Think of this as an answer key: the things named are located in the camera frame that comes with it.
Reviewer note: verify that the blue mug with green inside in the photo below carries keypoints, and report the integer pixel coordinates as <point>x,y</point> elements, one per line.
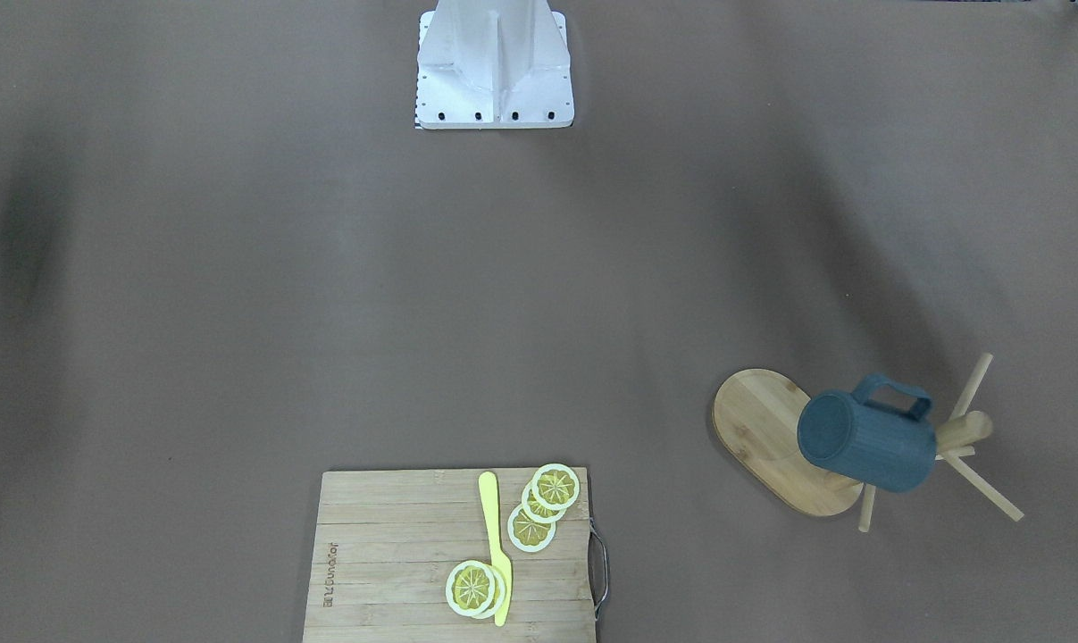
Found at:
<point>878,433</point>

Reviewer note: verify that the wooden cup storage rack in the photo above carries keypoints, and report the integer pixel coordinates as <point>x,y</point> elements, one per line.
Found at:
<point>755,415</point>

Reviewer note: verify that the yellow plastic knife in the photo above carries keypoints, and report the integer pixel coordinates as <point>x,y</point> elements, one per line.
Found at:
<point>489,498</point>

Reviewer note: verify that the middle lemon slice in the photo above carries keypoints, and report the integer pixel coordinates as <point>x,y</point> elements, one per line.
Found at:
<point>537,512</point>

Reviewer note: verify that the wooden cutting board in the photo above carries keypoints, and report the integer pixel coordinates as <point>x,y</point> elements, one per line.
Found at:
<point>386,541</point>

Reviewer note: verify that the lemon slice near knife tip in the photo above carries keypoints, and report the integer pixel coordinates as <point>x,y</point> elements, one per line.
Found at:
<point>475,590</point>

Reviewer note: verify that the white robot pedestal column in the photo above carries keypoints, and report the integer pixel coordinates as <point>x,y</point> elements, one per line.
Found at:
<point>493,65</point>

